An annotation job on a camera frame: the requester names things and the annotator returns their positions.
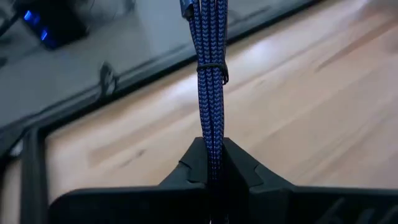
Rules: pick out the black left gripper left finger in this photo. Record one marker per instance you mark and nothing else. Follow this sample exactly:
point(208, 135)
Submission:
point(140, 205)

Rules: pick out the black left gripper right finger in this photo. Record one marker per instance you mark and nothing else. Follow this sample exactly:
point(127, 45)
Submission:
point(295, 205)

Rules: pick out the black device with blue lights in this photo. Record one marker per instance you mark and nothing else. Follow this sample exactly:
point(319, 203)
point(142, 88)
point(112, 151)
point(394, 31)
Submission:
point(56, 28)

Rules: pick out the black aluminium rig frame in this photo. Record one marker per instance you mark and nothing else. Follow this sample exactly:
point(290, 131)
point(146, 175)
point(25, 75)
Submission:
point(34, 174)

